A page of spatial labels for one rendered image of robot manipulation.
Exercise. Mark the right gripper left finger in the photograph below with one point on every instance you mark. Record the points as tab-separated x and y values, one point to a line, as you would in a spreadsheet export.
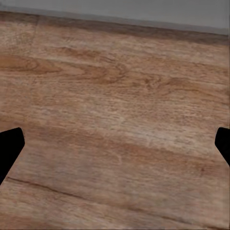
11	144

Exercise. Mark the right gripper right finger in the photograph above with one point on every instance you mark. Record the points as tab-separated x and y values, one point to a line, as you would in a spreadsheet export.
222	141

